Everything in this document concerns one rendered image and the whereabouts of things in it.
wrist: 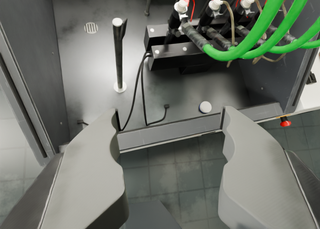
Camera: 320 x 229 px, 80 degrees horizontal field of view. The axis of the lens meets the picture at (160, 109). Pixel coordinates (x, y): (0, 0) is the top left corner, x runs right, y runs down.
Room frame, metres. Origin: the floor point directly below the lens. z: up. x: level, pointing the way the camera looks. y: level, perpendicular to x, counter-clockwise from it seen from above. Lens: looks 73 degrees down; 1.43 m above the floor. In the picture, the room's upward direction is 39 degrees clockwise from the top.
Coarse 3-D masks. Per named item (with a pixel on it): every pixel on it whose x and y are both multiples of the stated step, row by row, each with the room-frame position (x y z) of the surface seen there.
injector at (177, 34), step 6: (174, 6) 0.29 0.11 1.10; (186, 6) 0.31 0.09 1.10; (174, 12) 0.29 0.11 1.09; (180, 12) 0.29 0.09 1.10; (174, 18) 0.29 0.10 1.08; (174, 24) 0.29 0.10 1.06; (168, 30) 0.30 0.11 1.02; (174, 30) 0.29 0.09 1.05; (168, 36) 0.29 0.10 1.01; (168, 42) 0.30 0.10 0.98
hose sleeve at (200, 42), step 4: (188, 28) 0.26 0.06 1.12; (192, 28) 0.26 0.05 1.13; (188, 32) 0.25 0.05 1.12; (192, 32) 0.24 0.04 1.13; (196, 32) 0.25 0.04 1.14; (188, 36) 0.24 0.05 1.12; (192, 36) 0.24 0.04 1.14; (196, 36) 0.24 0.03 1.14; (200, 36) 0.24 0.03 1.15; (192, 40) 0.23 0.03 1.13; (196, 40) 0.23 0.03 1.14; (200, 40) 0.23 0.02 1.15; (204, 40) 0.23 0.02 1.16; (196, 44) 0.22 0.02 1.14; (200, 44) 0.22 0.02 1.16; (204, 44) 0.22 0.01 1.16; (200, 48) 0.21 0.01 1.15; (204, 52) 0.22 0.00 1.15
